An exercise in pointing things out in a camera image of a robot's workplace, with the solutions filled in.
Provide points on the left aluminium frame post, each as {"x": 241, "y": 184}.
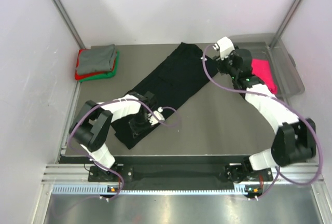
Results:
{"x": 68, "y": 22}

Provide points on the clear plastic bin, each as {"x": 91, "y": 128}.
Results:
{"x": 283, "y": 68}

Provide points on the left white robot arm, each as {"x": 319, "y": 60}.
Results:
{"x": 91, "y": 126}

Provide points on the folded green t shirt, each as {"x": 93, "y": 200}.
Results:
{"x": 114, "y": 71}

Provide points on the aluminium rail frame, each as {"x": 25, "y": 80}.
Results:
{"x": 286, "y": 199}

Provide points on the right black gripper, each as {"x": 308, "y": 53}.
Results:
{"x": 220, "y": 64}

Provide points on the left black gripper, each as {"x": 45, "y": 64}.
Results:
{"x": 136, "y": 130}

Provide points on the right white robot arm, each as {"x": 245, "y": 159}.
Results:
{"x": 293, "y": 141}

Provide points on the pink t shirt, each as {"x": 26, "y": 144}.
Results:
{"x": 261, "y": 68}

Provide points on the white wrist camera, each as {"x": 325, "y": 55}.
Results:
{"x": 224, "y": 46}
{"x": 157, "y": 117}

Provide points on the folded red t shirt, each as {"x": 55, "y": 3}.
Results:
{"x": 79, "y": 75}

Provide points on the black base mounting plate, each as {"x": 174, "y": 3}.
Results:
{"x": 201, "y": 172}

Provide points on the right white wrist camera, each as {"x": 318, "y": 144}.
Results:
{"x": 224, "y": 46}

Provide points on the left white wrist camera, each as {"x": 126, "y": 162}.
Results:
{"x": 157, "y": 117}

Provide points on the folded grey t shirt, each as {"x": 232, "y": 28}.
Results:
{"x": 99, "y": 59}

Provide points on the right aluminium frame post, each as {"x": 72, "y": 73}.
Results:
{"x": 285, "y": 22}

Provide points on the black t shirt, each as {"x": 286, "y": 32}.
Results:
{"x": 173, "y": 82}

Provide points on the slotted cable duct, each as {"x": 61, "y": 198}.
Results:
{"x": 112, "y": 190}

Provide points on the aluminium frame post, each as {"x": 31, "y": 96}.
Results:
{"x": 285, "y": 22}
{"x": 68, "y": 22}

